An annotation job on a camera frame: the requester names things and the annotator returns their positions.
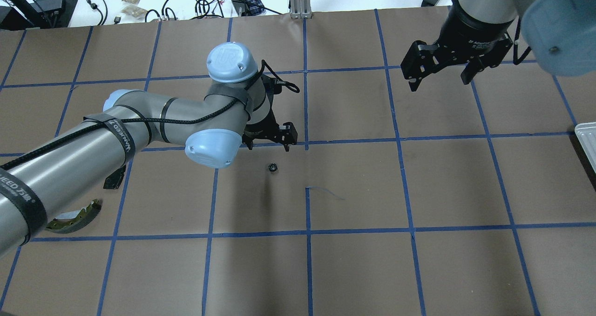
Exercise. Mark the black brake pad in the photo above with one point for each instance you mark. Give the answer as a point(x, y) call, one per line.
point(114, 180)

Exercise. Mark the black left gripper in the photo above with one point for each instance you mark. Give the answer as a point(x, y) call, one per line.
point(261, 127)

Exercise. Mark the silver metal tray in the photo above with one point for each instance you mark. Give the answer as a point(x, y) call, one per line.
point(586, 134)

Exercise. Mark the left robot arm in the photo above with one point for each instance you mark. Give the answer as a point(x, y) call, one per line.
point(236, 110)

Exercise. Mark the olive brake shoe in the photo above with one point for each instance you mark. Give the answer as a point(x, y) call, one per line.
point(70, 222)

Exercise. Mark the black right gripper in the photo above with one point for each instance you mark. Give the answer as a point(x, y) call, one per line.
point(470, 36)

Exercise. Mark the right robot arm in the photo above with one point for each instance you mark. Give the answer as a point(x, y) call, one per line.
point(560, 33)

